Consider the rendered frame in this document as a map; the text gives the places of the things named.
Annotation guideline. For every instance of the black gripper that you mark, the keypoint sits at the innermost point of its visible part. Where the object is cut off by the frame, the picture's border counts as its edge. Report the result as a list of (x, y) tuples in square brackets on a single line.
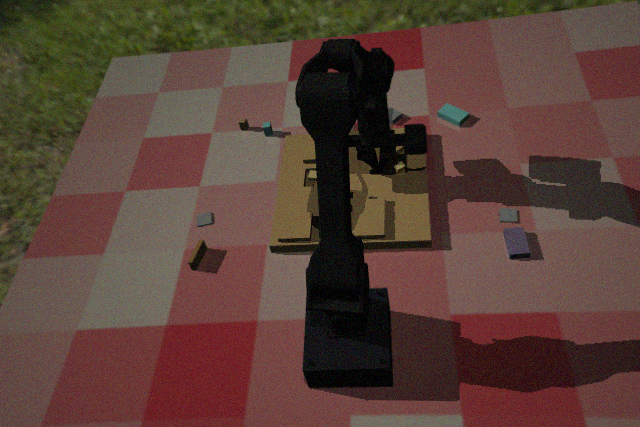
[(379, 135)]

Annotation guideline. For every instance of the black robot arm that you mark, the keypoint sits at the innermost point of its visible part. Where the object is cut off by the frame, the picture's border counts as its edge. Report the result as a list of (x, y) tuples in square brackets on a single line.
[(337, 279)]

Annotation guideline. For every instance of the tan square puzzle board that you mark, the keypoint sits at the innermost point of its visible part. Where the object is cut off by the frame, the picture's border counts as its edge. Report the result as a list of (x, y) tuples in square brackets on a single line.
[(389, 210)]

